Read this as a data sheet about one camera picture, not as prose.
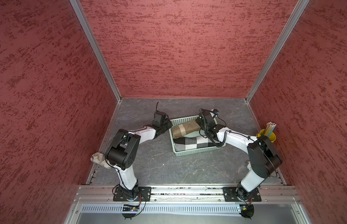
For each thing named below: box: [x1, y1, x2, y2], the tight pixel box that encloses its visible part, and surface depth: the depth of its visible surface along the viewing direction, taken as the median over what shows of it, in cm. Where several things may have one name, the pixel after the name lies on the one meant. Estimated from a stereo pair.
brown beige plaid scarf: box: [171, 119, 202, 139], surface depth 94 cm
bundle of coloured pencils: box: [263, 121, 277, 138], surface depth 87 cm
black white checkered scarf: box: [173, 136, 219, 152], surface depth 89 cm
